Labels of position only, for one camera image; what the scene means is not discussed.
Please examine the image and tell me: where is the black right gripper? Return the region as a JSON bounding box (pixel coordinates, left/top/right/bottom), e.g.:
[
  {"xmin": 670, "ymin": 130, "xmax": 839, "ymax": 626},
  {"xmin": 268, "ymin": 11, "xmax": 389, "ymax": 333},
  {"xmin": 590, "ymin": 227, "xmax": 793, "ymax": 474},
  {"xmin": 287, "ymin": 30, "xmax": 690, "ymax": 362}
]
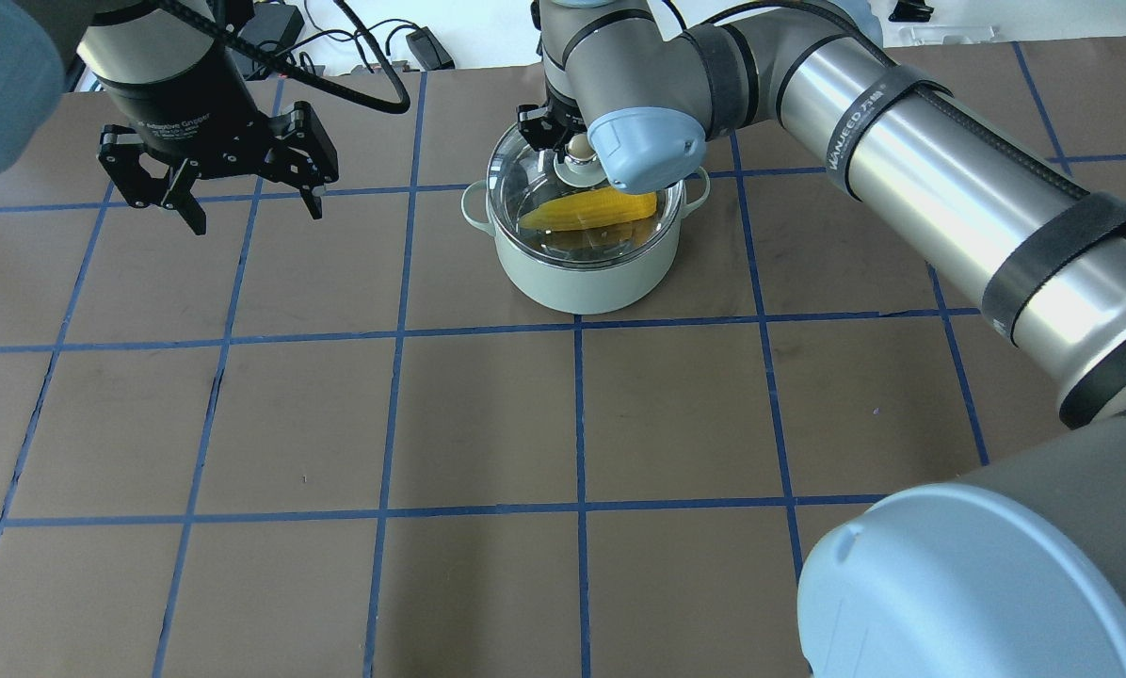
[{"xmin": 516, "ymin": 102, "xmax": 586, "ymax": 160}]

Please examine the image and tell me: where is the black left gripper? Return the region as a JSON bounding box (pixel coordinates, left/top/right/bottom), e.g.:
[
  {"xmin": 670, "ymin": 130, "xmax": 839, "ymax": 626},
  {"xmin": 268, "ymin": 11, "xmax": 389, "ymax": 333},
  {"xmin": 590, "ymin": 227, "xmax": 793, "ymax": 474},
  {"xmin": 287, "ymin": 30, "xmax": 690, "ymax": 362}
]
[{"xmin": 98, "ymin": 72, "xmax": 340, "ymax": 237}]

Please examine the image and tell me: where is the glass pot lid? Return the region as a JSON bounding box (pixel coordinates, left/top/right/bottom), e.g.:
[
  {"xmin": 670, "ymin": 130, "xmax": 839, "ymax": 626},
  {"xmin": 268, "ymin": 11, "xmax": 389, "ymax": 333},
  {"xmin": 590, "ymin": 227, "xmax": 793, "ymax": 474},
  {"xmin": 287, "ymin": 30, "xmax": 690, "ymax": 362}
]
[{"xmin": 480, "ymin": 127, "xmax": 689, "ymax": 269}]

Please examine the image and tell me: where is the yellow corn cob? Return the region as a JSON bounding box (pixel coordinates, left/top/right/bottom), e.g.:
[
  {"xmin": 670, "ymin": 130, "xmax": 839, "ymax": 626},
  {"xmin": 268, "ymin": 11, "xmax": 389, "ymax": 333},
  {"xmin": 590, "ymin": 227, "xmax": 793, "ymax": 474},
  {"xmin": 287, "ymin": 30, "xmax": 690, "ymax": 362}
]
[{"xmin": 517, "ymin": 187, "xmax": 658, "ymax": 232}]

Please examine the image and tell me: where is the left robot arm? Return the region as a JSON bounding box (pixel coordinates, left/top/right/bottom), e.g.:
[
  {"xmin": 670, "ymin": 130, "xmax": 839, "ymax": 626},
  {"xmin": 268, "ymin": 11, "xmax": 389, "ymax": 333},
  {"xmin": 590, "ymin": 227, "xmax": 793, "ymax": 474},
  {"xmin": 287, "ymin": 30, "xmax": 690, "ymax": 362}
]
[{"xmin": 0, "ymin": 1, "xmax": 340, "ymax": 235}]

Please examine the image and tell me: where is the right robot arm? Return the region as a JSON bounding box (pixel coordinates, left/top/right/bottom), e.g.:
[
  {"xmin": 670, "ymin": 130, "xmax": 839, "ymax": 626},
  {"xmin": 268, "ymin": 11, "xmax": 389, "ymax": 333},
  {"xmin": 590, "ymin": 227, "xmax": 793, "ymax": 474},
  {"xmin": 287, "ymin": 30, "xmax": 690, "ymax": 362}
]
[{"xmin": 575, "ymin": 173, "xmax": 1126, "ymax": 677}]

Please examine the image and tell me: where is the pale green cooking pot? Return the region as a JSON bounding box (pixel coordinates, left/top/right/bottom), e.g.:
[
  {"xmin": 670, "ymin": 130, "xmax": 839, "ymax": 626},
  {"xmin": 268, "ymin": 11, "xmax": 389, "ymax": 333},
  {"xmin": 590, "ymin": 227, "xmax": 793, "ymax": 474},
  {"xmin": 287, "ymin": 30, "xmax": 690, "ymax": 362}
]
[{"xmin": 461, "ymin": 135, "xmax": 711, "ymax": 315}]

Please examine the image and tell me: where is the black power adapter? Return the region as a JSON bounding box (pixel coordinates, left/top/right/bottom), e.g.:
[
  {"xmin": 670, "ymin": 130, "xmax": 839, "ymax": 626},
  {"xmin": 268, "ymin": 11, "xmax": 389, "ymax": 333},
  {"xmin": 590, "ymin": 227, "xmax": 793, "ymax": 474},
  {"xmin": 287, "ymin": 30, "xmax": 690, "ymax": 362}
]
[{"xmin": 405, "ymin": 26, "xmax": 456, "ymax": 72}]

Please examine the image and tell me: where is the black box in background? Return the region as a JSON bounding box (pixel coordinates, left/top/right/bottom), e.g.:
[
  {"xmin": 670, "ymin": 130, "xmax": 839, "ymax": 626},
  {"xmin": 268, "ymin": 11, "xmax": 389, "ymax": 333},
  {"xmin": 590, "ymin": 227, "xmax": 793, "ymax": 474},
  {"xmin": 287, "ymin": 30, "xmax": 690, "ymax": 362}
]
[{"xmin": 236, "ymin": 3, "xmax": 305, "ymax": 52}]

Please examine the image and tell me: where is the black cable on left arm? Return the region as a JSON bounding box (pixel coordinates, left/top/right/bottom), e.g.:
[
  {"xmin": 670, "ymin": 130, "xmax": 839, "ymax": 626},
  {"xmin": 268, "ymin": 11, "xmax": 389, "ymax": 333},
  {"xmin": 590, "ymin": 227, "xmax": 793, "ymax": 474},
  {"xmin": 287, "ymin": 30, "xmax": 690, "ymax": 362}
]
[{"xmin": 153, "ymin": 0, "xmax": 411, "ymax": 116}]

